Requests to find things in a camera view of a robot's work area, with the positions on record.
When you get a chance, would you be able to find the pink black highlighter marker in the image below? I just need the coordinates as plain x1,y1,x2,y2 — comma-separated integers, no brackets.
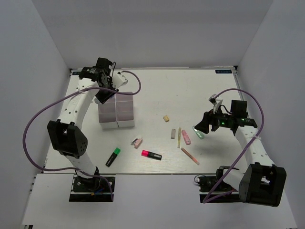
141,150,162,160

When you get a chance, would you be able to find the white organizer container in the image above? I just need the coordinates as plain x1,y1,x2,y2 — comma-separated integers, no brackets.
115,94,135,128
98,96,118,129

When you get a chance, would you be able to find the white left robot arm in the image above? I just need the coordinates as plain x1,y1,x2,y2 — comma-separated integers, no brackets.
47,62,212,190

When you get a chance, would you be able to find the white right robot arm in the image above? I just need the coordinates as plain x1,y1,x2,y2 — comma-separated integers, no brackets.
195,101,287,207

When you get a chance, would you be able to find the grey white eraser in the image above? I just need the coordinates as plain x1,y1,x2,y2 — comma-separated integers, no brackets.
171,129,176,139

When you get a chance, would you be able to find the orange slim highlighter pen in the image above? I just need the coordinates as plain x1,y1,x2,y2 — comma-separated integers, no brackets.
181,147,200,165

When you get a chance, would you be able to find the white right organizer container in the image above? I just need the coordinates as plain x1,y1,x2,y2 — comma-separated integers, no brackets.
115,94,135,128

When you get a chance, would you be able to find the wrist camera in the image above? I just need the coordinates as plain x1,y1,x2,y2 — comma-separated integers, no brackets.
209,94,223,114
112,73,128,89

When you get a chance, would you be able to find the yellow beige eraser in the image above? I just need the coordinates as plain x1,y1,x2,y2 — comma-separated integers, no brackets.
163,116,170,122

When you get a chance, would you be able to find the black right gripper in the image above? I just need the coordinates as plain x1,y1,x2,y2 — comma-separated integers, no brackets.
194,104,234,134

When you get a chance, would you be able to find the white left organizer container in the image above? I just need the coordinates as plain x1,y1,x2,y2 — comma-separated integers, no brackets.
98,96,118,129

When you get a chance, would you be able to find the yellow slim highlighter pen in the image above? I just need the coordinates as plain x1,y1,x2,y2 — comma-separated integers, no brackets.
177,127,181,148

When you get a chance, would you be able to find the blue label sticker right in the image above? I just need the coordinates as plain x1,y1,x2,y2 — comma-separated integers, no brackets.
215,70,232,74

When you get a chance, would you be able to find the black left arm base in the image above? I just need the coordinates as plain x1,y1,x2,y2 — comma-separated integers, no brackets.
69,175,112,202

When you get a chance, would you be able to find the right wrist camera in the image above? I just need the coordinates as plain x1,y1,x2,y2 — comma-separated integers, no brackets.
209,94,223,114

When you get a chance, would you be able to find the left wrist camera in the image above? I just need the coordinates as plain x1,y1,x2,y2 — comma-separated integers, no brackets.
112,73,128,89

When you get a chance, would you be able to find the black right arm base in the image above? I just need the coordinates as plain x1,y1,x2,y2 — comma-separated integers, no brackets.
194,166,244,203

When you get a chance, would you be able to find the green black highlighter marker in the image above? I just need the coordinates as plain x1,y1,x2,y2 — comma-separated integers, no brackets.
105,148,121,167

